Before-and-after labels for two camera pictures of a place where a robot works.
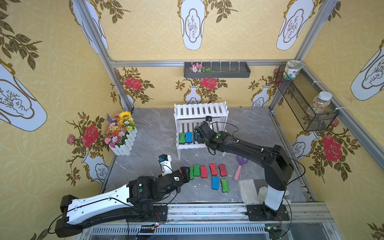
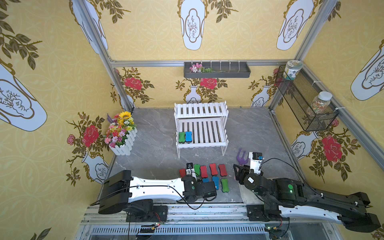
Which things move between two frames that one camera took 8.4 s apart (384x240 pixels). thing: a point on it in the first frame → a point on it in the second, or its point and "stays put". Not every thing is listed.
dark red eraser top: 222,170 stays put
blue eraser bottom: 215,182 stays put
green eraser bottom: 225,185 stays put
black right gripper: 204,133 → 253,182
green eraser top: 196,169 stays put
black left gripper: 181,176 → 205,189
